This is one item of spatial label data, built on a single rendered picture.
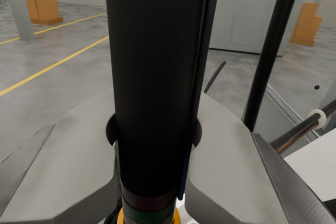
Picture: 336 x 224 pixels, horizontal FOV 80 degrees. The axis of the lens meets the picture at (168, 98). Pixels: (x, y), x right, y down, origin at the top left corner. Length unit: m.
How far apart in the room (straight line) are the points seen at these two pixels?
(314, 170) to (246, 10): 5.26
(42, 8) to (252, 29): 6.59
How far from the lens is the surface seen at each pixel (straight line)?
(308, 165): 0.55
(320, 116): 0.38
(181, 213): 0.19
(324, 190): 0.52
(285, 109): 1.29
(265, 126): 1.48
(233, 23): 5.67
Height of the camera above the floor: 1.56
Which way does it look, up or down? 30 degrees down
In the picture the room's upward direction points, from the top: 4 degrees clockwise
